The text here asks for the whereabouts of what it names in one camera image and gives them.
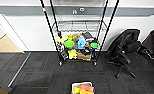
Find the pale basket with dark spots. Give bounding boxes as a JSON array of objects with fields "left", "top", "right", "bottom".
[{"left": 71, "top": 81, "right": 94, "bottom": 94}]

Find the blue toy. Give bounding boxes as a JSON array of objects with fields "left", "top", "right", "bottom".
[{"left": 76, "top": 35, "right": 88, "bottom": 50}]

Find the yellow toy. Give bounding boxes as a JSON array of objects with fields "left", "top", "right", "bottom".
[{"left": 68, "top": 49, "right": 79, "bottom": 60}]

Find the large green bowl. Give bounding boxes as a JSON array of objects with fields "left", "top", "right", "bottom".
[{"left": 63, "top": 39, "right": 76, "bottom": 49}]

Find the brown cardboard box with print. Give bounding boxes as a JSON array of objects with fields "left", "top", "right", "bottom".
[{"left": 76, "top": 49, "right": 93, "bottom": 62}]

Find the black flat box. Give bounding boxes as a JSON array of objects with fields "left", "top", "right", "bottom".
[{"left": 82, "top": 31, "right": 95, "bottom": 40}]

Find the small green bowl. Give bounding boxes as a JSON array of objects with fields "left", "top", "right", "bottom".
[{"left": 89, "top": 42, "right": 100, "bottom": 50}]

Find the pale yellow bag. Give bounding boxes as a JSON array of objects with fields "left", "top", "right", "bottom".
[{"left": 54, "top": 35, "right": 65, "bottom": 45}]

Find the yellow block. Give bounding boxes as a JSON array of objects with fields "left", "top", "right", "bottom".
[{"left": 72, "top": 87, "right": 81, "bottom": 94}]

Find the orange soft item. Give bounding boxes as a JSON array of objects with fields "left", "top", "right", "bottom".
[{"left": 78, "top": 88, "right": 93, "bottom": 94}]

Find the black office chair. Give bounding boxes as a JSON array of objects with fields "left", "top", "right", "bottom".
[{"left": 105, "top": 28, "right": 151, "bottom": 79}]

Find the black wire shelf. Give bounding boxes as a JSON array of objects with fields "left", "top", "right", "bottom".
[{"left": 39, "top": 0, "right": 120, "bottom": 66}]

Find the wall socket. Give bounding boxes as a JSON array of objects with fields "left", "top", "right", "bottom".
[
  {"left": 72, "top": 9, "right": 78, "bottom": 15},
  {"left": 79, "top": 7, "right": 86, "bottom": 13}
]

